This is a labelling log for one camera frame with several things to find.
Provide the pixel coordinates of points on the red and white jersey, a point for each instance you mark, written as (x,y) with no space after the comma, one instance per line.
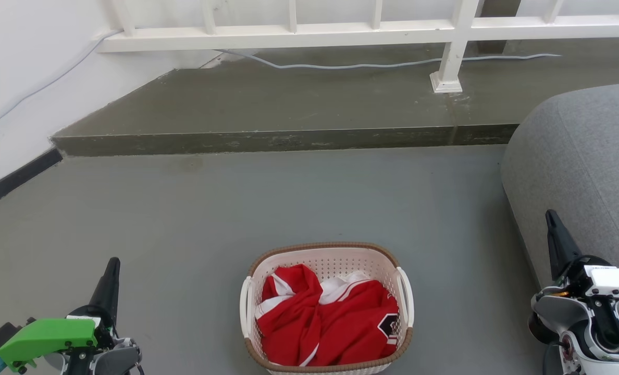
(341,328)

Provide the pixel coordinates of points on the white railing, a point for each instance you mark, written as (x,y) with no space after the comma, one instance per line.
(288,36)

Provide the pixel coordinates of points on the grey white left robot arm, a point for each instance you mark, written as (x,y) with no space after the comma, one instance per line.
(111,362)

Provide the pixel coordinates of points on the grey fabric sofa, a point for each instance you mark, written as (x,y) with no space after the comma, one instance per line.
(575,156)

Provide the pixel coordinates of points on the black baseboard strip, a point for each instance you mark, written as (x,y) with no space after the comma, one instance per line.
(12,180)

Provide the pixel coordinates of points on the dark grey pillar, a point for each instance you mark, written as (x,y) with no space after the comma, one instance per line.
(494,44)

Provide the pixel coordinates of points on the white plastic laundry basket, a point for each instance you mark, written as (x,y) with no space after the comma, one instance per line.
(335,259)

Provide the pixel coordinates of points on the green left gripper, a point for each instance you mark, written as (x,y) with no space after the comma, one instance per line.
(54,336)

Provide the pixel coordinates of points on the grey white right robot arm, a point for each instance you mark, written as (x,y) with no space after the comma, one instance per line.
(565,312)

